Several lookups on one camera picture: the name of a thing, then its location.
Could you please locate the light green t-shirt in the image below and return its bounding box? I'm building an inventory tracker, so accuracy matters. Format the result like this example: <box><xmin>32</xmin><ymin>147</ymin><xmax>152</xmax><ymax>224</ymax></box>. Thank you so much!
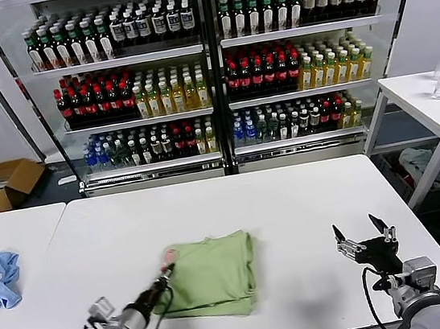
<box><xmin>144</xmin><ymin>228</ymin><xmax>264</xmax><ymax>329</ymax></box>

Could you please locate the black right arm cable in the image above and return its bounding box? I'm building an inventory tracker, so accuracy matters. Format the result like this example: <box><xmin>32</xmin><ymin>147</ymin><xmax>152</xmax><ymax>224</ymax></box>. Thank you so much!
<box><xmin>360</xmin><ymin>261</ymin><xmax>403</xmax><ymax>329</ymax></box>

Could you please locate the clear green-cap water bottle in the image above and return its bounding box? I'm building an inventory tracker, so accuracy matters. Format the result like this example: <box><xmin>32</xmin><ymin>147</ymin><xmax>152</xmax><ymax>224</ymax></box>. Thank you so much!
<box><xmin>255</xmin><ymin>114</ymin><xmax>271</xmax><ymax>145</ymax></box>
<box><xmin>265</xmin><ymin>113</ymin><xmax>282</xmax><ymax>142</ymax></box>
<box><xmin>113</xmin><ymin>138</ymin><xmax>130</xmax><ymax>167</ymax></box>
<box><xmin>103</xmin><ymin>140</ymin><xmax>120</xmax><ymax>169</ymax></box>

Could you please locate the red-cap cola bottle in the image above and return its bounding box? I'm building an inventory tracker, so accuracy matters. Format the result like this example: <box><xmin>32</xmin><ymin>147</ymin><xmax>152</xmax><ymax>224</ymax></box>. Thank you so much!
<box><xmin>118</xmin><ymin>78</ymin><xmax>138</xmax><ymax>119</ymax></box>
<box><xmin>273</xmin><ymin>53</ymin><xmax>292</xmax><ymax>92</ymax></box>
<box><xmin>170</xmin><ymin>126</ymin><xmax>187</xmax><ymax>159</ymax></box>
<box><xmin>80</xmin><ymin>84</ymin><xmax>100</xmax><ymax>125</ymax></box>
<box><xmin>181</xmin><ymin>124</ymin><xmax>198</xmax><ymax>158</ymax></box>
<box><xmin>261</xmin><ymin>55</ymin><xmax>280</xmax><ymax>94</ymax></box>
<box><xmin>236</xmin><ymin>60</ymin><xmax>256</xmax><ymax>98</ymax></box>
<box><xmin>317</xmin><ymin>100</ymin><xmax>334</xmax><ymax>133</ymax></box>
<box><xmin>54</xmin><ymin>88</ymin><xmax>75</xmax><ymax>130</ymax></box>
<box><xmin>93</xmin><ymin>82</ymin><xmax>113</xmax><ymax>123</ymax></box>
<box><xmin>249</xmin><ymin>56</ymin><xmax>268</xmax><ymax>96</ymax></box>
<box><xmin>105</xmin><ymin>80</ymin><xmax>125</xmax><ymax>121</ymax></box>
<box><xmin>224</xmin><ymin>60</ymin><xmax>244</xmax><ymax>100</ymax></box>
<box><xmin>68</xmin><ymin>86</ymin><xmax>88</xmax><ymax>128</ymax></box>
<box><xmin>285</xmin><ymin>51</ymin><xmax>304</xmax><ymax>90</ymax></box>
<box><xmin>327</xmin><ymin>97</ymin><xmax>345</xmax><ymax>132</ymax></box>

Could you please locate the green-cap dark tea bottle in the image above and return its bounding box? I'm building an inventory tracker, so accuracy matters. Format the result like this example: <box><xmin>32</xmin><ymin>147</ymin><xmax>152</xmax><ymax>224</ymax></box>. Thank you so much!
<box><xmin>287</xmin><ymin>0</ymin><xmax>306</xmax><ymax>28</ymax></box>
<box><xmin>23</xmin><ymin>28</ymin><xmax>47</xmax><ymax>72</ymax></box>
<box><xmin>51</xmin><ymin>23</ymin><xmax>76</xmax><ymax>68</ymax></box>
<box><xmin>245</xmin><ymin>0</ymin><xmax>265</xmax><ymax>35</ymax></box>
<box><xmin>231</xmin><ymin>0</ymin><xmax>251</xmax><ymax>37</ymax></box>
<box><xmin>37</xmin><ymin>26</ymin><xmax>62</xmax><ymax>71</ymax></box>
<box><xmin>258</xmin><ymin>0</ymin><xmax>278</xmax><ymax>33</ymax></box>
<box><xmin>94</xmin><ymin>15</ymin><xmax>117</xmax><ymax>61</ymax></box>
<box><xmin>217</xmin><ymin>0</ymin><xmax>237</xmax><ymax>39</ymax></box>
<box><xmin>273</xmin><ymin>0</ymin><xmax>293</xmax><ymax>31</ymax></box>
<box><xmin>65</xmin><ymin>20</ymin><xmax>89</xmax><ymax>66</ymax></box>
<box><xmin>80</xmin><ymin>18</ymin><xmax>103</xmax><ymax>64</ymax></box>

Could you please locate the open cardboard box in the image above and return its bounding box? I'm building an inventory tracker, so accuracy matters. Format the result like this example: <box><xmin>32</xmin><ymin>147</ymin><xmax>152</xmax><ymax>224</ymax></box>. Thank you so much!
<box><xmin>0</xmin><ymin>155</ymin><xmax>53</xmax><ymax>214</ymax></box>

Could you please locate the dark white-label drink bottle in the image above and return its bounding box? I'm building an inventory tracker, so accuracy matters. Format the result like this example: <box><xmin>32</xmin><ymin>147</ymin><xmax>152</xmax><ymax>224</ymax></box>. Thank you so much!
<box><xmin>126</xmin><ymin>138</ymin><xmax>143</xmax><ymax>167</ymax></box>
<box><xmin>158</xmin><ymin>132</ymin><xmax>175</xmax><ymax>162</ymax></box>
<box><xmin>148</xmin><ymin>134</ymin><xmax>164</xmax><ymax>163</ymax></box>
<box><xmin>137</xmin><ymin>136</ymin><xmax>154</xmax><ymax>166</ymax></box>
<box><xmin>277</xmin><ymin>112</ymin><xmax>292</xmax><ymax>141</ymax></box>
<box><xmin>286</xmin><ymin>109</ymin><xmax>302</xmax><ymax>140</ymax></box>
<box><xmin>297</xmin><ymin>107</ymin><xmax>314</xmax><ymax>138</ymax></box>
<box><xmin>307</xmin><ymin>105</ymin><xmax>324</xmax><ymax>135</ymax></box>

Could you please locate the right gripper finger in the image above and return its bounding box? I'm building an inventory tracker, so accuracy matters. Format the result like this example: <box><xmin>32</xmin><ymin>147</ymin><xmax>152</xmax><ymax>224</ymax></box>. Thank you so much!
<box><xmin>368</xmin><ymin>210</ymin><xmax>398</xmax><ymax>247</ymax></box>
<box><xmin>331</xmin><ymin>220</ymin><xmax>370</xmax><ymax>267</ymax></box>

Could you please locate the yellow juice bottle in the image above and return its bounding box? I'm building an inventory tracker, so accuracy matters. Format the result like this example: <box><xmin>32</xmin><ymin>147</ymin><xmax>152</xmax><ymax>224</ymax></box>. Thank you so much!
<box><xmin>295</xmin><ymin>56</ymin><xmax>315</xmax><ymax>91</ymax></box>
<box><xmin>339</xmin><ymin>101</ymin><xmax>356</xmax><ymax>130</ymax></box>
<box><xmin>203</xmin><ymin>125</ymin><xmax>219</xmax><ymax>154</ymax></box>
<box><xmin>333</xmin><ymin>49</ymin><xmax>352</xmax><ymax>84</ymax></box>
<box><xmin>144</xmin><ymin>81</ymin><xmax>163</xmax><ymax>118</ymax></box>
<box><xmin>169</xmin><ymin>77</ymin><xmax>189</xmax><ymax>113</ymax></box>
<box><xmin>357</xmin><ymin>45</ymin><xmax>377</xmax><ymax>80</ymax></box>
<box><xmin>349</xmin><ymin>99</ymin><xmax>366</xmax><ymax>128</ymax></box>
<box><xmin>182</xmin><ymin>76</ymin><xmax>200</xmax><ymax>112</ymax></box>
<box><xmin>345</xmin><ymin>47</ymin><xmax>364</xmax><ymax>82</ymax></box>
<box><xmin>309</xmin><ymin>53</ymin><xmax>328</xmax><ymax>88</ymax></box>
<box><xmin>193</xmin><ymin>127</ymin><xmax>208</xmax><ymax>156</ymax></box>
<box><xmin>194</xmin><ymin>73</ymin><xmax>213</xmax><ymax>109</ymax></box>
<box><xmin>156</xmin><ymin>80</ymin><xmax>176</xmax><ymax>116</ymax></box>
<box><xmin>131</xmin><ymin>84</ymin><xmax>151</xmax><ymax>120</ymax></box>
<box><xmin>321</xmin><ymin>51</ymin><xmax>340</xmax><ymax>87</ymax></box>

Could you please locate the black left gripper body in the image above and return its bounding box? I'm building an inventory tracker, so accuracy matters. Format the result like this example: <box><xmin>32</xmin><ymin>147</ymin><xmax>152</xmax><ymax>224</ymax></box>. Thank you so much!
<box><xmin>132</xmin><ymin>282</ymin><xmax>173</xmax><ymax>318</ymax></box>

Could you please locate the white grey cloth pile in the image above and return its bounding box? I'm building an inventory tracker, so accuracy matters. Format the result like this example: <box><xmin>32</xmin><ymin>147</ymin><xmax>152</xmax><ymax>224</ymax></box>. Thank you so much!
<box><xmin>397</xmin><ymin>143</ymin><xmax>440</xmax><ymax>192</ymax></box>

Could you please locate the white side table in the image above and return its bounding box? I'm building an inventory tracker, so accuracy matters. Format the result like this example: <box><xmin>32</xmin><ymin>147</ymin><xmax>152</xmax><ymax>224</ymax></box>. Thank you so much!
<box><xmin>354</xmin><ymin>68</ymin><xmax>440</xmax><ymax>210</ymax></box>

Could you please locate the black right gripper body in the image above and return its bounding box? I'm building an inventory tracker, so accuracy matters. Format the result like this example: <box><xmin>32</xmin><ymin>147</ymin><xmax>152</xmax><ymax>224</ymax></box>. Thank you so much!
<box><xmin>353</xmin><ymin>232</ymin><xmax>406</xmax><ymax>280</ymax></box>

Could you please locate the blue-label water bottle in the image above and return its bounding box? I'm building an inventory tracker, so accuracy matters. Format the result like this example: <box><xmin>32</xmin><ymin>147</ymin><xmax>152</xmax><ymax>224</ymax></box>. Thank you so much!
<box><xmin>82</xmin><ymin>142</ymin><xmax>99</xmax><ymax>170</ymax></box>
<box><xmin>232</xmin><ymin>119</ymin><xmax>248</xmax><ymax>149</ymax></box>
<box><xmin>243</xmin><ymin>118</ymin><xmax>259</xmax><ymax>146</ymax></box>
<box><xmin>93</xmin><ymin>141</ymin><xmax>109</xmax><ymax>168</ymax></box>

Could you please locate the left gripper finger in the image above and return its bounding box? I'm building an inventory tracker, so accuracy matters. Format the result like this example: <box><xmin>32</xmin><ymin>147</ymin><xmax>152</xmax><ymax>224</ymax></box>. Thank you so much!
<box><xmin>159</xmin><ymin>264</ymin><xmax>179</xmax><ymax>291</ymax></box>
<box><xmin>154</xmin><ymin>261</ymin><xmax>177</xmax><ymax>290</ymax></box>

